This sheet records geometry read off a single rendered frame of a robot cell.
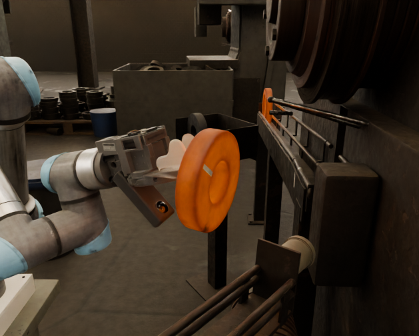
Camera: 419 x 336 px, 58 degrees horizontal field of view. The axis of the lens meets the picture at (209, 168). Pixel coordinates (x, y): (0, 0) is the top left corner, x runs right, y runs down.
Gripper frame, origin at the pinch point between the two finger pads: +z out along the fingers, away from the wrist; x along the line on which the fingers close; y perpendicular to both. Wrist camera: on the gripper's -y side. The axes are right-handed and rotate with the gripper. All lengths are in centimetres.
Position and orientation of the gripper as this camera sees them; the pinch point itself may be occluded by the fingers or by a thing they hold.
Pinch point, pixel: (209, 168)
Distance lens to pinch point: 56.7
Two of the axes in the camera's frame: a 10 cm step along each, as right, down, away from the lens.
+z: 8.5, -0.9, -5.2
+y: -2.4, -9.5, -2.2
